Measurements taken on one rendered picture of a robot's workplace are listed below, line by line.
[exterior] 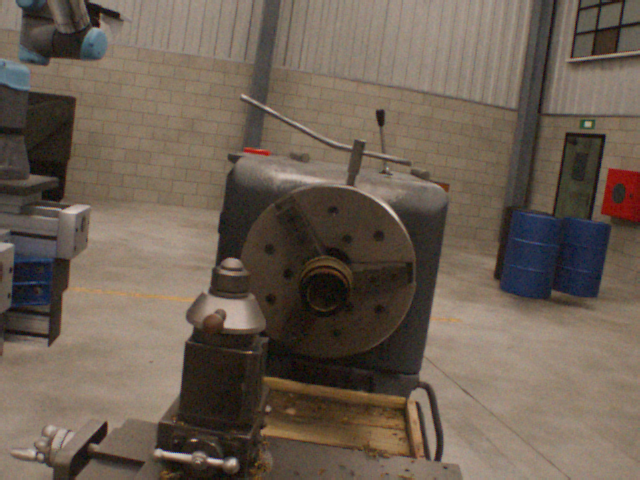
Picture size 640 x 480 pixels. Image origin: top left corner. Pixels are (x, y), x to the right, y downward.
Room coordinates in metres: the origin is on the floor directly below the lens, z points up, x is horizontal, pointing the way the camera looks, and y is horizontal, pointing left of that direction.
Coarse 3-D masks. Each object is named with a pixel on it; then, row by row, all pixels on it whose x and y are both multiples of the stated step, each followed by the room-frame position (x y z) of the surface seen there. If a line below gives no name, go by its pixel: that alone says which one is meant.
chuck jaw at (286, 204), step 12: (276, 204) 1.23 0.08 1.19; (288, 204) 1.23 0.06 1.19; (276, 216) 1.19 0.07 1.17; (288, 216) 1.19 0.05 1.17; (300, 216) 1.18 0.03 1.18; (288, 228) 1.19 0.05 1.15; (300, 228) 1.18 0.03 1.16; (312, 228) 1.22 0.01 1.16; (288, 240) 1.17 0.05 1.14; (300, 240) 1.17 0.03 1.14; (312, 240) 1.16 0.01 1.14; (300, 252) 1.16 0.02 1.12; (312, 252) 1.14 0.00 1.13; (324, 252) 1.19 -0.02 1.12
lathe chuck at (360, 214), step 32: (320, 192) 1.22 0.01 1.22; (352, 192) 1.22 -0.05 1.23; (256, 224) 1.23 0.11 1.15; (320, 224) 1.22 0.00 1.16; (352, 224) 1.22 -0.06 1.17; (384, 224) 1.22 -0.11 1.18; (256, 256) 1.23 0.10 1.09; (288, 256) 1.23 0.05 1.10; (352, 256) 1.22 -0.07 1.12; (384, 256) 1.22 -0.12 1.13; (256, 288) 1.23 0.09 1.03; (288, 288) 1.22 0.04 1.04; (320, 288) 1.30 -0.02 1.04; (384, 288) 1.22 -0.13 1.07; (288, 320) 1.22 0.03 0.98; (320, 320) 1.22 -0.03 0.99; (352, 320) 1.22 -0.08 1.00; (384, 320) 1.22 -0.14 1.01; (320, 352) 1.22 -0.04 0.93; (352, 352) 1.22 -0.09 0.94
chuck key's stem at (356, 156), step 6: (354, 144) 1.26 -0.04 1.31; (360, 144) 1.26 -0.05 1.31; (354, 150) 1.26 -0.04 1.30; (360, 150) 1.26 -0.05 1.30; (354, 156) 1.26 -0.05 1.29; (360, 156) 1.26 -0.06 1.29; (354, 162) 1.26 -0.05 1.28; (360, 162) 1.26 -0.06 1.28; (348, 168) 1.26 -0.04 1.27; (354, 168) 1.26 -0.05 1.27; (348, 174) 1.26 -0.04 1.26; (354, 174) 1.26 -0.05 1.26; (348, 180) 1.26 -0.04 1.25; (354, 180) 1.26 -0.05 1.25
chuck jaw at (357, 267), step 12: (348, 264) 1.20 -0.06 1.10; (360, 264) 1.20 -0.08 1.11; (372, 264) 1.20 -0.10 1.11; (384, 264) 1.20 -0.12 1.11; (396, 264) 1.19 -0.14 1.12; (408, 264) 1.22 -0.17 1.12; (360, 276) 1.14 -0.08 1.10; (372, 276) 1.16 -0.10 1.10; (384, 276) 1.18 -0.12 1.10; (396, 276) 1.18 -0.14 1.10; (408, 276) 1.22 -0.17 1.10; (360, 288) 1.14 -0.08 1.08; (372, 288) 1.16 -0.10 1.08
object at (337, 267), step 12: (312, 264) 1.12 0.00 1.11; (324, 264) 1.10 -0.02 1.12; (336, 264) 1.12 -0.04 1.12; (300, 276) 1.13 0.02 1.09; (312, 276) 1.07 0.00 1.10; (324, 276) 1.07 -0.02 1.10; (336, 276) 1.07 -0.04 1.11; (348, 276) 1.11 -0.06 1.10; (300, 288) 1.09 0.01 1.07; (312, 288) 1.15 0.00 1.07; (348, 288) 1.09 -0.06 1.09; (312, 300) 1.10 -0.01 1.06; (324, 300) 1.13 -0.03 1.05; (336, 300) 1.10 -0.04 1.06; (312, 312) 1.08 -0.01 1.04; (324, 312) 1.08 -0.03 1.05; (336, 312) 1.08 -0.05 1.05
